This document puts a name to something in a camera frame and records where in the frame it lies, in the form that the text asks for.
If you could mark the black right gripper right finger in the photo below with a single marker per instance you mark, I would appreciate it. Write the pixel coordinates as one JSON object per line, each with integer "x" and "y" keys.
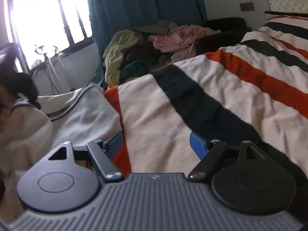
{"x": 243, "y": 178}

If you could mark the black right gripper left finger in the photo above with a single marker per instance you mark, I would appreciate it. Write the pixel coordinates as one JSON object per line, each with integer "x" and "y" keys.
{"x": 70, "y": 177}

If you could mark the white zip-up garment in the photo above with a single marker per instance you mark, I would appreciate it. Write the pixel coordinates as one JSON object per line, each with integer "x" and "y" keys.
{"x": 80, "y": 117}

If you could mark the striped white orange black blanket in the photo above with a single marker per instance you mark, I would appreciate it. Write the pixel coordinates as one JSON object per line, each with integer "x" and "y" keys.
{"x": 255, "y": 90}

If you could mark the person's dark-haired head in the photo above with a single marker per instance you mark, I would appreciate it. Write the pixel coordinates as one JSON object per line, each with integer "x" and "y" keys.
{"x": 14, "y": 84}

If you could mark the white metal rack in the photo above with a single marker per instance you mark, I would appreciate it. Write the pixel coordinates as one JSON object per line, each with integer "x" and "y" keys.
{"x": 50, "y": 52}

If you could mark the dark green garment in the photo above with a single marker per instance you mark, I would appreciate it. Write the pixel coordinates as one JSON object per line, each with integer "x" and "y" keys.
{"x": 135, "y": 69}

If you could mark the pale green knitted garment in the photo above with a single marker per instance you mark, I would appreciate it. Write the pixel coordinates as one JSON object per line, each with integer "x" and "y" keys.
{"x": 114, "y": 54}

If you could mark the black cushion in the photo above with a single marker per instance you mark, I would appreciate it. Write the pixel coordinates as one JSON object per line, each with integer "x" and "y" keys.
{"x": 231, "y": 32}

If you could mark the pink crumpled garment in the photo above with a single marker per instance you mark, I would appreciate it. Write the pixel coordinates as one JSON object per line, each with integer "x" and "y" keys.
{"x": 181, "y": 41}

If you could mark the olive green cap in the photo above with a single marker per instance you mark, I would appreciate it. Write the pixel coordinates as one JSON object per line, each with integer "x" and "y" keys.
{"x": 161, "y": 27}

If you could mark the teal curtain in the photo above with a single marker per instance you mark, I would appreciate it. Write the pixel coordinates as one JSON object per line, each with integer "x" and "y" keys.
{"x": 107, "y": 17}

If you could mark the grey wall switch plate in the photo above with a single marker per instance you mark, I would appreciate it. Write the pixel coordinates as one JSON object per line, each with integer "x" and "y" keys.
{"x": 247, "y": 7}

